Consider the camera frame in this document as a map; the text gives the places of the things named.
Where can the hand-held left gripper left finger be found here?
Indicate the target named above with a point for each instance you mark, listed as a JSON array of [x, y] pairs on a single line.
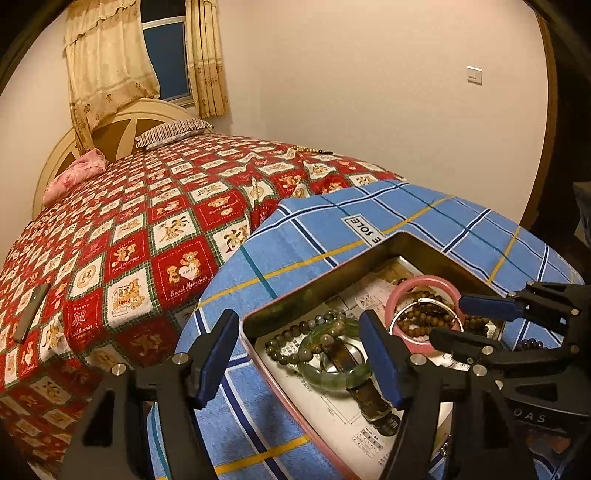
[[214, 360]]

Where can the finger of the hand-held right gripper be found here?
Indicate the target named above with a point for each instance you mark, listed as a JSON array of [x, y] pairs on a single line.
[[485, 307], [452, 339]]

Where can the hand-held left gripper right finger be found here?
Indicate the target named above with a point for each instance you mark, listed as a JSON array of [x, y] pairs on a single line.
[[378, 360]]

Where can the pink bangle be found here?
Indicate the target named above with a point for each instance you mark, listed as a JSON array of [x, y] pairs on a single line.
[[406, 344]]

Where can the silver bangle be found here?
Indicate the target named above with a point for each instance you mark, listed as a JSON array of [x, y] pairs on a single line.
[[434, 302]]

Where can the green jade bangle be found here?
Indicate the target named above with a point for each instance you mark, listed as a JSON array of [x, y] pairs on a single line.
[[314, 374]]

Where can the pink tin box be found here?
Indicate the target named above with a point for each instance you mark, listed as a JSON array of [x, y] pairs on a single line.
[[323, 286]]

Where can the printed paper sheet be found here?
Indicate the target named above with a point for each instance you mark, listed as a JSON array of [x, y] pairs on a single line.
[[332, 424]]

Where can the blue plaid towel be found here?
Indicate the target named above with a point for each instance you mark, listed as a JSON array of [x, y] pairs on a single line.
[[300, 240]]

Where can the red bear print bedsheet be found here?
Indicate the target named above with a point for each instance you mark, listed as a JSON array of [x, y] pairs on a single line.
[[138, 230]]

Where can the dark mobile phone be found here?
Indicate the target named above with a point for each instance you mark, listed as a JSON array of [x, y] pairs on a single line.
[[32, 311]]

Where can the pink pillow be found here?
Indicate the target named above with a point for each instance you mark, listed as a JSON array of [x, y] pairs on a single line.
[[74, 175]]

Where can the striped pillow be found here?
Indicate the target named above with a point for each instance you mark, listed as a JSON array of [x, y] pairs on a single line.
[[171, 131]]

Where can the cream wooden headboard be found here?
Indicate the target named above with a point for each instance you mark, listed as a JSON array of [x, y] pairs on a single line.
[[60, 152]]

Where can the narrow beige floral curtain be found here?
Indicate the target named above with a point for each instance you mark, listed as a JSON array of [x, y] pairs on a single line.
[[207, 60]]

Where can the window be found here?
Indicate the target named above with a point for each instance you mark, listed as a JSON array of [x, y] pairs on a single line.
[[166, 60]]

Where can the wide beige floral curtain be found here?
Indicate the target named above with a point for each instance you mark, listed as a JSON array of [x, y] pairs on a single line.
[[111, 60]]

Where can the wooden door frame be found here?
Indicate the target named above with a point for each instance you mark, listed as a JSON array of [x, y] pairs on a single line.
[[549, 115]]

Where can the white light switch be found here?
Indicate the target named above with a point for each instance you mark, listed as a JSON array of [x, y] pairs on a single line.
[[474, 75]]

